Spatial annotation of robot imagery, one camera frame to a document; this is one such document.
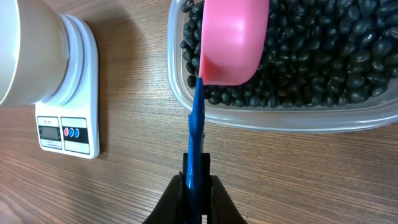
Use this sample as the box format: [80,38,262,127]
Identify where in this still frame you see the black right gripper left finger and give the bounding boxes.
[143,153,188,224]

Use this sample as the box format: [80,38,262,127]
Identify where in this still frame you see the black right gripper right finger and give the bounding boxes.
[201,153,247,224]

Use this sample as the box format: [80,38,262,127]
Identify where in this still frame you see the pink scoop with blue handle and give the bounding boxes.
[183,0,270,223]

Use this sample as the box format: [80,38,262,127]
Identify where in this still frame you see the white digital kitchen scale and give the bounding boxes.
[35,14,100,159]

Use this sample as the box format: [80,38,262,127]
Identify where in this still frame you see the white plastic bowl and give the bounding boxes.
[1,0,69,107]

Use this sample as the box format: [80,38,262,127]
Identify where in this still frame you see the clear container of black beans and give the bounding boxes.
[166,0,398,134]

